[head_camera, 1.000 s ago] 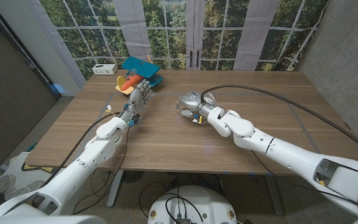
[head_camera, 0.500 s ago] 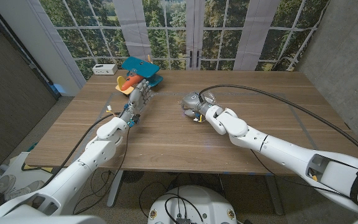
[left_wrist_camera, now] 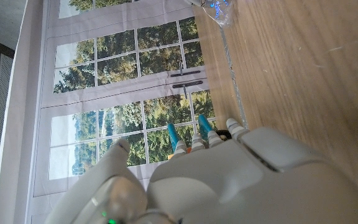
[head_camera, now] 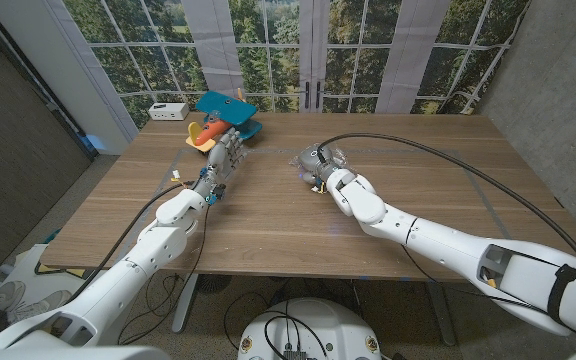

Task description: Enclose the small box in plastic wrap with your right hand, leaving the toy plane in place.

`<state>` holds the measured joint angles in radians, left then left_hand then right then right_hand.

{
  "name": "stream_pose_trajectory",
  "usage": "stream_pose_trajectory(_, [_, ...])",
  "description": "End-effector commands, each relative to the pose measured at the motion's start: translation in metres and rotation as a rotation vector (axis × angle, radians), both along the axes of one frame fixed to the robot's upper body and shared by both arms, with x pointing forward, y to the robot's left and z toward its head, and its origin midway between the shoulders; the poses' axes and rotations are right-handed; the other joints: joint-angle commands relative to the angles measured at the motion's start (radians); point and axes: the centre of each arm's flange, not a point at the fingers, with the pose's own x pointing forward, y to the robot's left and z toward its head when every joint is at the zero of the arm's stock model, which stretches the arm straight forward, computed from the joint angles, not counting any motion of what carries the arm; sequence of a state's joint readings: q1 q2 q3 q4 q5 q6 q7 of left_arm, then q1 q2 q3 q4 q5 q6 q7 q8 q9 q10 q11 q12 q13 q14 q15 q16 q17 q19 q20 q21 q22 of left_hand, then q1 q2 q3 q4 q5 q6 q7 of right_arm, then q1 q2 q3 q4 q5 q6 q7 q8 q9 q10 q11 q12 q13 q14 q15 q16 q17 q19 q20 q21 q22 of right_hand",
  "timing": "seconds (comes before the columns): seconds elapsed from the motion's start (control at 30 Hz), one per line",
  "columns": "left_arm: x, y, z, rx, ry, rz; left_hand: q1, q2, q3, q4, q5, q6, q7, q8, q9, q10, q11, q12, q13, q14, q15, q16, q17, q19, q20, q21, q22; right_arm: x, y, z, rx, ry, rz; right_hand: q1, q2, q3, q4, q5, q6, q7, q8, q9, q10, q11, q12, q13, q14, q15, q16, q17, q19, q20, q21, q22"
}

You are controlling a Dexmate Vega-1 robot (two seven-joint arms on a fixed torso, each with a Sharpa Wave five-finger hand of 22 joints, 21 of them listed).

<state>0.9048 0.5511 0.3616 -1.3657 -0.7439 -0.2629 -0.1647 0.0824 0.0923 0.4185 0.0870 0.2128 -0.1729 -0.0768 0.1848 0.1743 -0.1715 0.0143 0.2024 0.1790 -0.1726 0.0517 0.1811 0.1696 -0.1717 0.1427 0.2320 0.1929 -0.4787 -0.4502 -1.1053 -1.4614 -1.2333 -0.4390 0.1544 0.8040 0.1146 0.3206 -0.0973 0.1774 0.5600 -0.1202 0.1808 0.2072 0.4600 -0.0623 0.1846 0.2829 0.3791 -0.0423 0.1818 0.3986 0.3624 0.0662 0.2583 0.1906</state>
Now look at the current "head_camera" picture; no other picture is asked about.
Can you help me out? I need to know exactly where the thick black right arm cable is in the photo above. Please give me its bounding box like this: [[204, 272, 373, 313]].
[[316, 132, 576, 275]]

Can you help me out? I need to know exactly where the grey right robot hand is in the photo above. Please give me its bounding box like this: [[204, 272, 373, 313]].
[[296, 143, 343, 195]]

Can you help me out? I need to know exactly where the white power strip box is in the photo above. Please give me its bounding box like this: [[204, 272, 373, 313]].
[[147, 102, 191, 122]]

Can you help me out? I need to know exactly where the clear plastic wrap sheet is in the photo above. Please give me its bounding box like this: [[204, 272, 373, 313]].
[[289, 143, 350, 177]]

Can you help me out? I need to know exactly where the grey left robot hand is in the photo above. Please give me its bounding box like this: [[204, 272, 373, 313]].
[[192, 127, 248, 206]]

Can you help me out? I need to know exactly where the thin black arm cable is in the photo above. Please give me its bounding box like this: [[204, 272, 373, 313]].
[[117, 203, 212, 347], [400, 244, 576, 347]]

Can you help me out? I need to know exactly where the printed window forest backdrop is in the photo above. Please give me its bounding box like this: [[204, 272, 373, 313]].
[[61, 0, 532, 130]]

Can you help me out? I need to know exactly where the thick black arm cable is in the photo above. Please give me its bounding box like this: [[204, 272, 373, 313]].
[[66, 180, 197, 301], [316, 132, 576, 275]]

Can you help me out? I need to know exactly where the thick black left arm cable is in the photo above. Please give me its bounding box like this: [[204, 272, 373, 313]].
[[66, 180, 197, 301]]

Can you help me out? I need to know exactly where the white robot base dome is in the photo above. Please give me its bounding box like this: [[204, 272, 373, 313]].
[[236, 297, 383, 360]]

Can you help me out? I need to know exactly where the grey sneaker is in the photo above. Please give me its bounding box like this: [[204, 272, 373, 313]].
[[15, 288, 73, 322], [0, 279, 27, 312]]

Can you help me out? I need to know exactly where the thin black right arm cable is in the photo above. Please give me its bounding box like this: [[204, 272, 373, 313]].
[[400, 244, 576, 347]]

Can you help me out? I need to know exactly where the white floor sheet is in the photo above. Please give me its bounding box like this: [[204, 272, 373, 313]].
[[0, 243, 105, 322]]

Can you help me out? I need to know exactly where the grey metal table leg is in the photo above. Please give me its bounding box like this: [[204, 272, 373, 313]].
[[171, 272, 200, 334], [426, 282, 459, 348]]

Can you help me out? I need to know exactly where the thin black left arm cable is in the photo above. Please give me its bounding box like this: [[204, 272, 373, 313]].
[[117, 203, 212, 347]]

